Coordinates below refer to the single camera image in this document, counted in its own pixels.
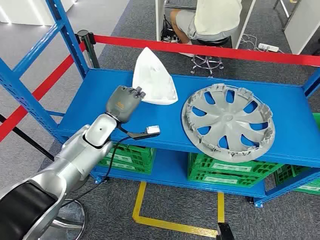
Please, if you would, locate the black camera cable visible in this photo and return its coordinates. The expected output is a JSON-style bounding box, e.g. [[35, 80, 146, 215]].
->
[[60, 135, 132, 209]]

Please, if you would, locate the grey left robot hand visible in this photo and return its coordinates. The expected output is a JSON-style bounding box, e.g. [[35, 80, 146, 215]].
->
[[105, 85, 146, 124]]

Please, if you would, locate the white power cable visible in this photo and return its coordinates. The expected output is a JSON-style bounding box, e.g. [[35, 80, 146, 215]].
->
[[239, 33, 286, 55]]

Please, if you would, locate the silver wheel hubcap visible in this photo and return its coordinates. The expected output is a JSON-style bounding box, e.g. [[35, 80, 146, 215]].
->
[[181, 83, 276, 163]]

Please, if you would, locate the red barrier belt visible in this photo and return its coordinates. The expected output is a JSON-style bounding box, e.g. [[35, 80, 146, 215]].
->
[[0, 42, 87, 143], [94, 34, 320, 68]]

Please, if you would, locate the black stanchion post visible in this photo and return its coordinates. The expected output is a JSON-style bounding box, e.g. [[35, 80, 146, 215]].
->
[[75, 29, 100, 69]]

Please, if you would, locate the grey metal frame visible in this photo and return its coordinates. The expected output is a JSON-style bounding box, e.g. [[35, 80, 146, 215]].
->
[[272, 0, 301, 32]]

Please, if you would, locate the black robot foot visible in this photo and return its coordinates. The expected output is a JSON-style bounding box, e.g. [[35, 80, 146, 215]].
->
[[216, 222, 235, 240]]

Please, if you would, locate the chrome round stand base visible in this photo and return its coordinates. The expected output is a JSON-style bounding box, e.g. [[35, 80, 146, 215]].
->
[[39, 198, 88, 240]]

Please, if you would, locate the black cable bundle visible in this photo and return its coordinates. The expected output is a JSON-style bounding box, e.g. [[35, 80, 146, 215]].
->
[[160, 14, 180, 43]]

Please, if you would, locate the black floor rod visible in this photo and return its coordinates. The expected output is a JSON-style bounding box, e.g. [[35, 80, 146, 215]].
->
[[0, 114, 55, 162]]

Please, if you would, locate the white triangular plastic part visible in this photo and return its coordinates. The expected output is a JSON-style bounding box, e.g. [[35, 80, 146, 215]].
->
[[131, 46, 179, 106]]

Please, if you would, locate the white power strip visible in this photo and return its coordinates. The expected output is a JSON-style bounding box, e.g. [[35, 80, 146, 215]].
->
[[257, 42, 280, 53]]

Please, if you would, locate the person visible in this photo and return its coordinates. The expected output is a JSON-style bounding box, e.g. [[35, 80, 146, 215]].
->
[[170, 0, 243, 46]]

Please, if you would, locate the white partition panel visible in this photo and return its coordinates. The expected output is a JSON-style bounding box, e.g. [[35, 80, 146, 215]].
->
[[283, 0, 320, 56]]

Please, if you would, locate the black stool chrome base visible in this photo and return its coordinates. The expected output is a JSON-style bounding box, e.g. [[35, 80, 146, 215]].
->
[[190, 36, 231, 76]]

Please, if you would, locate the blue metal shelf rack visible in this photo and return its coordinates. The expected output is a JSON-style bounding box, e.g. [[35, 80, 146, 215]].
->
[[0, 0, 320, 209]]

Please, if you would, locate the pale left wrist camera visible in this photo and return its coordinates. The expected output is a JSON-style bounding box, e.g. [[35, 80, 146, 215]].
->
[[116, 123, 162, 141]]

